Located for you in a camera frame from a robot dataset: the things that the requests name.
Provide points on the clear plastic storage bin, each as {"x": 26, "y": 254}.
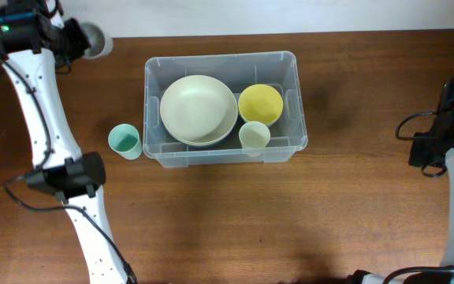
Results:
{"x": 238, "y": 71}

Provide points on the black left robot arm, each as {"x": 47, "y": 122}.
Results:
{"x": 37, "y": 44}

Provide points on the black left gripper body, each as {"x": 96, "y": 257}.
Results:
{"x": 74, "y": 42}

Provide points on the yellow plastic bowl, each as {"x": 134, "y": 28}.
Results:
{"x": 262, "y": 103}

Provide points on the grey plastic cup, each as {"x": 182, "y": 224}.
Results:
{"x": 101, "y": 44}

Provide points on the mint green plastic cup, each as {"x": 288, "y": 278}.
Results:
{"x": 125, "y": 140}

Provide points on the beige plastic plate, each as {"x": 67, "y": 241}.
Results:
{"x": 203, "y": 141}
{"x": 196, "y": 105}

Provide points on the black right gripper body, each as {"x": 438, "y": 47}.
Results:
{"x": 427, "y": 150}

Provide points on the cream plastic cup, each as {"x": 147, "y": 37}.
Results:
{"x": 254, "y": 135}

